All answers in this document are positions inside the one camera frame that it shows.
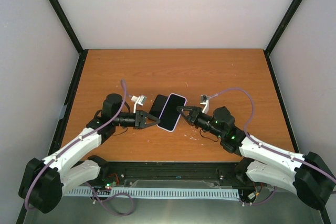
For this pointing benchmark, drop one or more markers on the light blue cable duct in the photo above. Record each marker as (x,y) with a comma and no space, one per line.
(170,193)

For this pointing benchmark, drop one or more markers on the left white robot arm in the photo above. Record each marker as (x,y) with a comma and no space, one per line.
(35,192)

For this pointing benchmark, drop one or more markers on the dark blue phone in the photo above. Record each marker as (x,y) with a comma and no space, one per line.
(160,106)

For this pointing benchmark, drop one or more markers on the left black frame post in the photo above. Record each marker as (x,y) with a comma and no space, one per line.
(66,25)

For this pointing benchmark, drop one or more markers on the white phone black screen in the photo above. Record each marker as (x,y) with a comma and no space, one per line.
(170,116)

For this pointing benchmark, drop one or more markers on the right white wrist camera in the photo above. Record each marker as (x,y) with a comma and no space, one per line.
(205,102)

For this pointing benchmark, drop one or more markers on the left controller board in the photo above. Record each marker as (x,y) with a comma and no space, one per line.
(111,181)

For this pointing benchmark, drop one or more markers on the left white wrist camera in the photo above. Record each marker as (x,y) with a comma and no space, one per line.
(140,100)

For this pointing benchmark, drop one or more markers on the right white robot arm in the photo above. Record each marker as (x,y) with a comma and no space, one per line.
(306,176)

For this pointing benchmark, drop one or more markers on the right black frame post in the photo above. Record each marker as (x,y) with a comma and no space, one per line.
(291,10)

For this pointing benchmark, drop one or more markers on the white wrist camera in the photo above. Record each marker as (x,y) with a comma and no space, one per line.
(140,100)
(205,102)

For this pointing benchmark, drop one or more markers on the black frame post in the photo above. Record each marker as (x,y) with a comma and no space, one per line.
(291,10)
(66,25)

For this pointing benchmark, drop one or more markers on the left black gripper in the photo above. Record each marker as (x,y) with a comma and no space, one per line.
(139,123)

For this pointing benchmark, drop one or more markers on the left black table rail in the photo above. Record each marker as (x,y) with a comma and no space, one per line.
(69,100)

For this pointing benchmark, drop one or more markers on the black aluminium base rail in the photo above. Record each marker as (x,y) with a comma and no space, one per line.
(236,175)

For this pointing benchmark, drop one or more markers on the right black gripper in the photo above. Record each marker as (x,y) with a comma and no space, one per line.
(193,115)

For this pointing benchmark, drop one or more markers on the black phone case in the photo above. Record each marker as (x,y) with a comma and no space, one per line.
(157,104)

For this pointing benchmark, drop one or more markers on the right controller wiring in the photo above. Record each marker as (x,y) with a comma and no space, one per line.
(256,191)

